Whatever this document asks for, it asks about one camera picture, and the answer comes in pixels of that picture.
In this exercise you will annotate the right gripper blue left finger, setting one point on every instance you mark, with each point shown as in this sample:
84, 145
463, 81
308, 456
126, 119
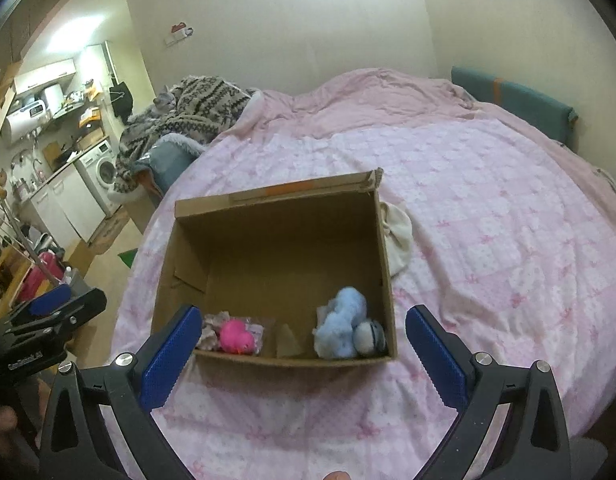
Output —
162, 357

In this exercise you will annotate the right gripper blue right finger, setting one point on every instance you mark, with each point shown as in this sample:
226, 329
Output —
443, 355

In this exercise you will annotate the beige lace scrunchie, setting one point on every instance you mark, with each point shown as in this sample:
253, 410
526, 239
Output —
210, 331

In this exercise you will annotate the pink rubber duck toy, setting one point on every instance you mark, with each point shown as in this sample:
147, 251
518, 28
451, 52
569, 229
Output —
234, 338

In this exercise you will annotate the clear plastic packet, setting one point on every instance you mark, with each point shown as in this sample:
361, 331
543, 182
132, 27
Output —
262, 329

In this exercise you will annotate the tan cylindrical roll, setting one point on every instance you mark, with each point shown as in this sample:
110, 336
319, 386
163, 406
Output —
286, 344

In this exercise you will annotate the person's left hand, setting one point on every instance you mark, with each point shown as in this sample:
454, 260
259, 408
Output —
34, 394

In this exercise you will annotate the pink suitcase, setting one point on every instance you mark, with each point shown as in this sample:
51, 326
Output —
36, 278

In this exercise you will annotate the cream cloth beside box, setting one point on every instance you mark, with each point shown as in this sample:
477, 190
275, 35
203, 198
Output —
398, 236

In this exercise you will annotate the pink patterned bed quilt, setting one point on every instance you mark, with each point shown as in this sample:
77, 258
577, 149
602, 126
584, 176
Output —
514, 250

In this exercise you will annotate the white kitchen cabinet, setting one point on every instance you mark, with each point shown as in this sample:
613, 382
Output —
67, 209

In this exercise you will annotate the brown cardboard box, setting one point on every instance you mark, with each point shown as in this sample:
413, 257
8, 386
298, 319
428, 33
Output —
280, 252

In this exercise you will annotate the white washing machine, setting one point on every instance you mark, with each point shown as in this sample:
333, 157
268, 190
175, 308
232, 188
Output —
97, 167

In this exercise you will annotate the teal pet bed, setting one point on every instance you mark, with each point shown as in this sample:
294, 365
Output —
165, 161

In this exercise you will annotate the teal headboard cushion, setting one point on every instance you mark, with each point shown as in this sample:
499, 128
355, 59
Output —
552, 117

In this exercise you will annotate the grey white cat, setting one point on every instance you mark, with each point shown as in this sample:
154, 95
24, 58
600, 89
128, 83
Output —
165, 102

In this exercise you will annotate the patterned knit blanket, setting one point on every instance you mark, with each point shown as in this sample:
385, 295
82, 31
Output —
206, 107

